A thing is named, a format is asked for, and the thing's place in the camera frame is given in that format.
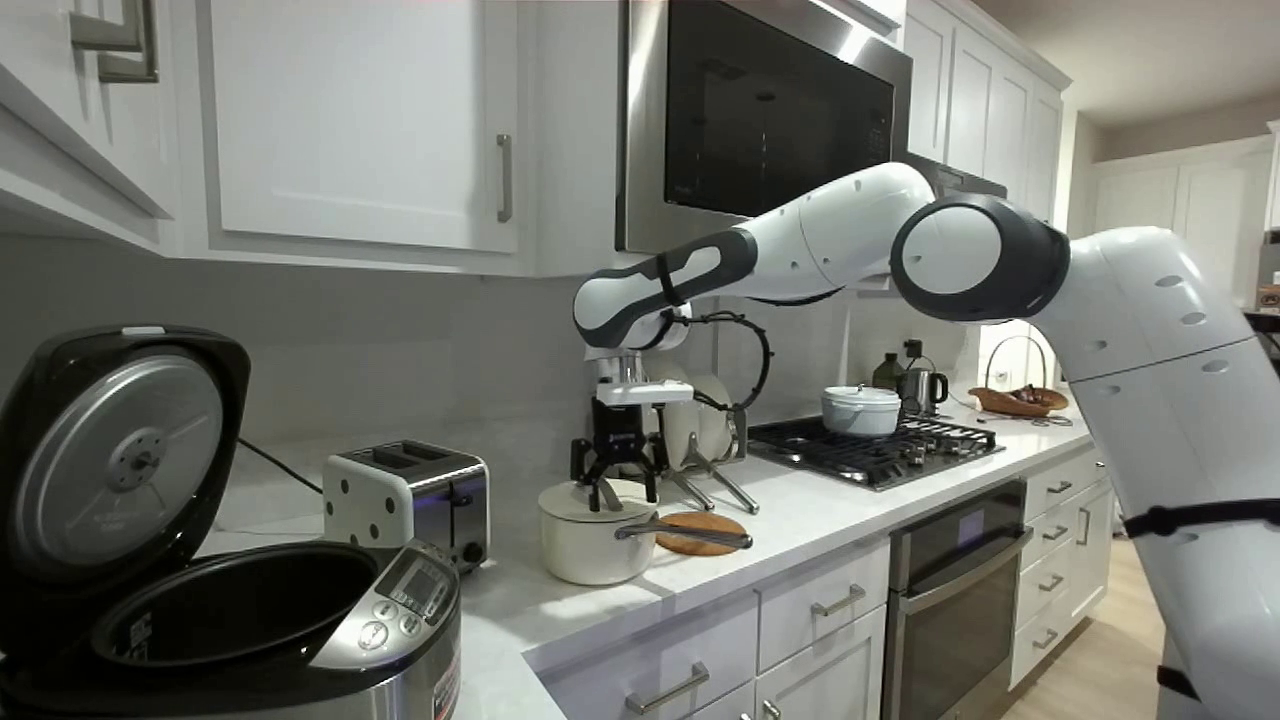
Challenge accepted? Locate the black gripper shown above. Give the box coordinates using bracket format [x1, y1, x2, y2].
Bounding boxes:
[574, 402, 665, 516]

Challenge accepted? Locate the cream round plate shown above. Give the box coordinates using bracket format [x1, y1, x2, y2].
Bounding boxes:
[536, 475, 660, 530]

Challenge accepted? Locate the white pot on burner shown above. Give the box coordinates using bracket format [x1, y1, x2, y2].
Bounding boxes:
[822, 379, 907, 439]

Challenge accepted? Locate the steel coffee pot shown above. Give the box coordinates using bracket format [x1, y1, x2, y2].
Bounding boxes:
[892, 335, 952, 425]

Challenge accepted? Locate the round cork trivet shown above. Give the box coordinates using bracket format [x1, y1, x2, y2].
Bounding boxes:
[652, 510, 756, 562]

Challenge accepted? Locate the white drawer front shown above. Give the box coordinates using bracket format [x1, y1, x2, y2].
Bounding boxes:
[551, 591, 759, 720]

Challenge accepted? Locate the white speckled toaster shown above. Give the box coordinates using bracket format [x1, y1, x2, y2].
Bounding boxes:
[319, 437, 495, 575]

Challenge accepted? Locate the black gas cooktop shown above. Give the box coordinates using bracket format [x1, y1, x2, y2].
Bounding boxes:
[748, 412, 1000, 493]

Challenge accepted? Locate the stainless steel oven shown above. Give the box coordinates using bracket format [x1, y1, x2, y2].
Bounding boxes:
[879, 475, 1031, 720]

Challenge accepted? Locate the stainless steel microwave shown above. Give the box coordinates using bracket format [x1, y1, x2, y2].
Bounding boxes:
[615, 0, 917, 257]

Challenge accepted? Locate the silver rice cooker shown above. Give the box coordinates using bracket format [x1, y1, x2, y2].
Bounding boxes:
[0, 322, 467, 720]

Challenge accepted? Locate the wicker basket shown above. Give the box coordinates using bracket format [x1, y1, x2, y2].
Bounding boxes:
[967, 328, 1078, 425]

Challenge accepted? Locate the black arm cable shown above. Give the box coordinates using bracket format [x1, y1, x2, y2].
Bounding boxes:
[660, 254, 775, 418]

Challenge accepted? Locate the black power cord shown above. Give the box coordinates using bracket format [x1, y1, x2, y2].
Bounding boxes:
[238, 437, 332, 497]

